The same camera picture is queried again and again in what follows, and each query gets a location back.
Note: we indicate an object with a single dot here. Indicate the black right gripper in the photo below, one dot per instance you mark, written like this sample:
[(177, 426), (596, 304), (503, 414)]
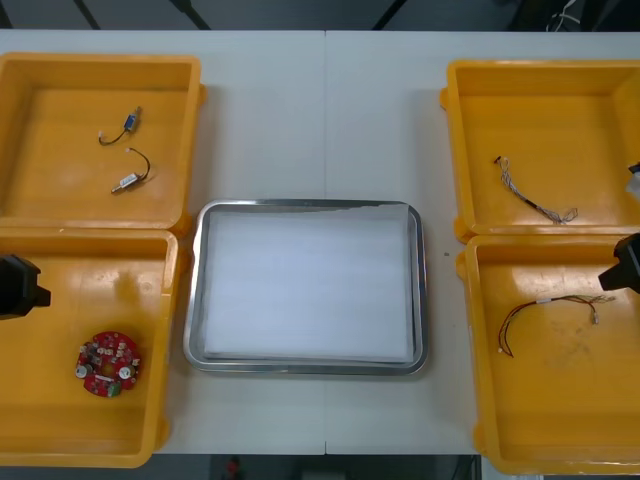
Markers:
[(631, 257)]

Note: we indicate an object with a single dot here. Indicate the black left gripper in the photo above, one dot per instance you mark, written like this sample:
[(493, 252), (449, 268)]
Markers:
[(15, 287)]

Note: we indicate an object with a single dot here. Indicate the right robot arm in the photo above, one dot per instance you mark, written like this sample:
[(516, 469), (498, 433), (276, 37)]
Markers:
[(636, 182)]

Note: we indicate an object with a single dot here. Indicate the yellow-orange plastic bin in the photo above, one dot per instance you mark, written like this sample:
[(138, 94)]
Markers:
[(40, 425), (50, 205), (550, 410), (550, 125)]

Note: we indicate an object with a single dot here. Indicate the round red circuit board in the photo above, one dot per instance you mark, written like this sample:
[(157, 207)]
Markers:
[(107, 370)]

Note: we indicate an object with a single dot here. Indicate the solenoid with white label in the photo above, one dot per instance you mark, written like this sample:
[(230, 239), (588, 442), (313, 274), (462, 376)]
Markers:
[(131, 179)]

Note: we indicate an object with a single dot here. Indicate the steel tray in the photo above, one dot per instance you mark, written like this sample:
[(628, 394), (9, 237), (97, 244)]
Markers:
[(193, 300)]

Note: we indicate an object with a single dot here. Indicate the solenoid with blue label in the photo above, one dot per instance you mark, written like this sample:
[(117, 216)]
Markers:
[(130, 121)]

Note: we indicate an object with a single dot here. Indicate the white sheet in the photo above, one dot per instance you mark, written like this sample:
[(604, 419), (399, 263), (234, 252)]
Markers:
[(300, 285)]

